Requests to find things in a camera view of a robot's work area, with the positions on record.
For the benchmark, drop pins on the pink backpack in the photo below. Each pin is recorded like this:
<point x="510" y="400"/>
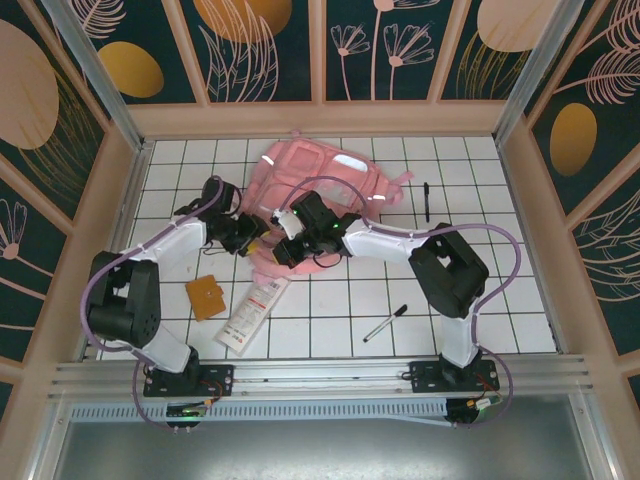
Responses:
<point x="320" y="165"/>

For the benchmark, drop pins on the white pencil case package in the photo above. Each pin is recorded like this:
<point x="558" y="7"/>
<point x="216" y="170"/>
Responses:
<point x="250" y="315"/>

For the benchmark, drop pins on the brown leather wallet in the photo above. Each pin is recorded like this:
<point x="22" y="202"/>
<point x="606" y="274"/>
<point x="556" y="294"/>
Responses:
<point x="206" y="299"/>

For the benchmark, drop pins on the black pen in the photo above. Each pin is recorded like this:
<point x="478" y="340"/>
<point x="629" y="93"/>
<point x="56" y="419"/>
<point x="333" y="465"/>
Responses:
<point x="427" y="202"/>

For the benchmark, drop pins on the black and white marker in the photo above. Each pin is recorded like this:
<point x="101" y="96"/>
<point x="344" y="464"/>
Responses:
<point x="385" y="324"/>

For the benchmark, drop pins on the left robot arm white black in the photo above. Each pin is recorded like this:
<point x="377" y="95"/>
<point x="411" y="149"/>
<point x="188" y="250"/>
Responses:
<point x="125" y="300"/>

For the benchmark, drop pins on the grey metal panel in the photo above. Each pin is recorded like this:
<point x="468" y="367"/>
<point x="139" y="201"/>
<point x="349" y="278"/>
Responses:
<point x="320" y="450"/>

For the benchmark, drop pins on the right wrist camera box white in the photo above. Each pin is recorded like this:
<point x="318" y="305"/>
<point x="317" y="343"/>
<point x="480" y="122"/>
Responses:
<point x="287" y="222"/>

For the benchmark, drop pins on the aluminium mounting rail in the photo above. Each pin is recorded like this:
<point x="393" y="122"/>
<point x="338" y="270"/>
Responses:
<point x="325" y="372"/>

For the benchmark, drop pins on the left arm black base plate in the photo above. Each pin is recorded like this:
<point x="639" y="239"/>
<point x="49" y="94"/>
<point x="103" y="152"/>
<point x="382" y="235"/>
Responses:
<point x="220" y="380"/>

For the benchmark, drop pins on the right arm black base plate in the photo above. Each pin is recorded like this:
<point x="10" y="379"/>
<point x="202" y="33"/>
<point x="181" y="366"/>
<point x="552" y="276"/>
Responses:
<point x="425" y="377"/>

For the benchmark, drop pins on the aluminium frame post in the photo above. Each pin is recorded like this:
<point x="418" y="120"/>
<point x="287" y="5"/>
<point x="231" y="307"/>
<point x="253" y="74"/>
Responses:
<point x="530" y="65"/>
<point x="95" y="65"/>

